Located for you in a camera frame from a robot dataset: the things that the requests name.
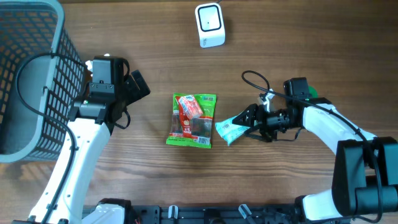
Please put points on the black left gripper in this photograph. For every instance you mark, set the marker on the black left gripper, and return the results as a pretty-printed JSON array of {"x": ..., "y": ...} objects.
[{"x": 135, "y": 94}]

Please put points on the red small juice carton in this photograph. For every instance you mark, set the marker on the red small juice carton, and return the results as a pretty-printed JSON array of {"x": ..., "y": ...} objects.
[{"x": 190, "y": 106}]

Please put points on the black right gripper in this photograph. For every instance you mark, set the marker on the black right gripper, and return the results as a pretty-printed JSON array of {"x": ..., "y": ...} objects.
[{"x": 254, "y": 109}]

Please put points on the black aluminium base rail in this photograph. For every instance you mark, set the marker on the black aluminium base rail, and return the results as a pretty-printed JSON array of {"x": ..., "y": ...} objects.
[{"x": 268, "y": 214}]

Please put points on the white barcode scanner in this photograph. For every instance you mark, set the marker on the white barcode scanner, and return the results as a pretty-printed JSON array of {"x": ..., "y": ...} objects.
[{"x": 210, "y": 25}]

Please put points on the mint green wipes packet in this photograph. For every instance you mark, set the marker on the mint green wipes packet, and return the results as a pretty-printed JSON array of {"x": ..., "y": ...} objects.
[{"x": 229, "y": 131}]

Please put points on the green gummy candy bag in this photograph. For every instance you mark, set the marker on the green gummy candy bag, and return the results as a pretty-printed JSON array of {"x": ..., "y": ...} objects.
[{"x": 194, "y": 132}]

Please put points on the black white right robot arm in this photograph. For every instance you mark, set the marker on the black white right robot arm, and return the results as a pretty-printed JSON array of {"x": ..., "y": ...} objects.
[{"x": 365, "y": 172}]

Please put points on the grey plastic mesh basket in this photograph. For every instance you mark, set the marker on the grey plastic mesh basket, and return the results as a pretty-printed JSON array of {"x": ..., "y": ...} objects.
[{"x": 37, "y": 65}]

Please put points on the jar with green lid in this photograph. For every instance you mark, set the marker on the jar with green lid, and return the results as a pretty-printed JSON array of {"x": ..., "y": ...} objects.
[{"x": 313, "y": 92}]

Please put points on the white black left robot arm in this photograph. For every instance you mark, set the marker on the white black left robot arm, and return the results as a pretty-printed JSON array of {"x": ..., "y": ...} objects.
[{"x": 92, "y": 116}]

